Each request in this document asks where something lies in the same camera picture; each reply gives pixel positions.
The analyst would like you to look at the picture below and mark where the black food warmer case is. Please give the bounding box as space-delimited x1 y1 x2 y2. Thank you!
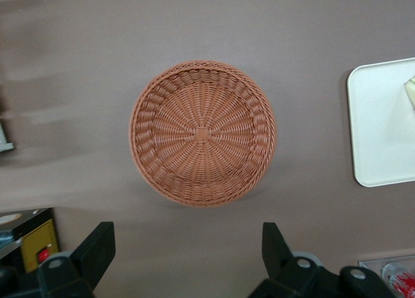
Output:
0 207 61 276

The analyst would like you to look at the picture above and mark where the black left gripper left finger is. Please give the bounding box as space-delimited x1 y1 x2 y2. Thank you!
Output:
35 220 116 298

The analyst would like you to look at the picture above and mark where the round brown wicker basket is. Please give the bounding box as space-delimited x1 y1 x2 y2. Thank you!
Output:
129 60 279 209

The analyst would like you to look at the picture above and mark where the cream rectangular plastic tray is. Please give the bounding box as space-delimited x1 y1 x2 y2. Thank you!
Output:
346 56 415 188

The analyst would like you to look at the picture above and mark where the clear acrylic bottle rack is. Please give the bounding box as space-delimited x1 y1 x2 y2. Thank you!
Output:
358 254 415 298

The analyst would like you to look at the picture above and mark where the red cola bottle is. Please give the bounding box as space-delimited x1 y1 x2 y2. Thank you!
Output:
381 261 415 298

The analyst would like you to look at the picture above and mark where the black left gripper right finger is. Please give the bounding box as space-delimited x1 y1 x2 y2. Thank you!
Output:
249 222 328 298

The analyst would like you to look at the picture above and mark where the triangular sandwich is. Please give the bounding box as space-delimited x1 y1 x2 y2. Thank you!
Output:
403 73 415 111

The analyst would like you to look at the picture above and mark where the grey snack rack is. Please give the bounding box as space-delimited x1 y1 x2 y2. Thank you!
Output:
0 121 16 152

